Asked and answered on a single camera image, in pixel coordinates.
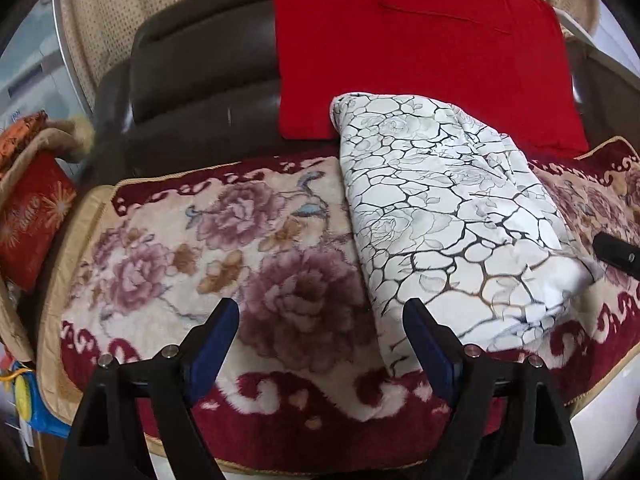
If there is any beige dotted curtain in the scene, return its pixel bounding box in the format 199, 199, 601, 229
57, 0, 601, 106

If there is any white rail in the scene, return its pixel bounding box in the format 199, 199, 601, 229
552, 7, 640, 78

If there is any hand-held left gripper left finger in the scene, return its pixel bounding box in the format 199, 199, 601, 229
59, 297, 241, 480

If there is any blue and yellow toy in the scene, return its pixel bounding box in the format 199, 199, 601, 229
0, 360, 71, 441

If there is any red printed box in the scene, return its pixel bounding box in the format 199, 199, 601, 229
0, 152, 78, 291

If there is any brown leather sofa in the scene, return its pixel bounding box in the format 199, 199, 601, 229
90, 0, 640, 191

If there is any large red cushion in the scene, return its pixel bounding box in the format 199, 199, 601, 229
271, 0, 591, 157

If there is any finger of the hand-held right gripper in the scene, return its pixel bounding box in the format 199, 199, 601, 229
592, 232, 640, 278

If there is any floral red-bordered blanket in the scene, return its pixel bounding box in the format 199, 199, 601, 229
37, 137, 640, 463

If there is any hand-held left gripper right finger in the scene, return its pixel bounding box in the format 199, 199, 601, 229
402, 297, 583, 480

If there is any white black-veined patterned coat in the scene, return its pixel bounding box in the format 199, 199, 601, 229
330, 92, 606, 378

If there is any orange floral folded cloth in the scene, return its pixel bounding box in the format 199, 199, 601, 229
0, 112, 48, 171

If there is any beige fur-trimmed jacket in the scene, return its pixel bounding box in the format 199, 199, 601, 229
0, 115, 97, 361

